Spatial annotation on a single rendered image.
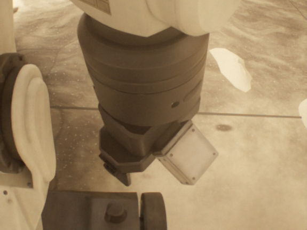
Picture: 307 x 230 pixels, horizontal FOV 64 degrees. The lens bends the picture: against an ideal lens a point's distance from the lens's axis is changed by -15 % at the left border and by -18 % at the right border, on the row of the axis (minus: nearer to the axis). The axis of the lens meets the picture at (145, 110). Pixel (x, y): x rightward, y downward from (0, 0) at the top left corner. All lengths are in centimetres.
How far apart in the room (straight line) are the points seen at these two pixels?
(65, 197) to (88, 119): 45
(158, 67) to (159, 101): 3
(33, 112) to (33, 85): 3
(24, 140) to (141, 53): 17
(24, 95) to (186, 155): 17
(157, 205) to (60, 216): 22
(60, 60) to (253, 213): 103
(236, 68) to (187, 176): 109
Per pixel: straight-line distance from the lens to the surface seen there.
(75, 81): 120
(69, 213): 66
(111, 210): 59
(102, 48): 16
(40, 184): 35
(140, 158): 26
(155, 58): 16
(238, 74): 131
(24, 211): 39
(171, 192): 89
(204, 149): 27
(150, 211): 64
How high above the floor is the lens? 79
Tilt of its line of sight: 48 degrees down
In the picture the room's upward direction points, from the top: 6 degrees clockwise
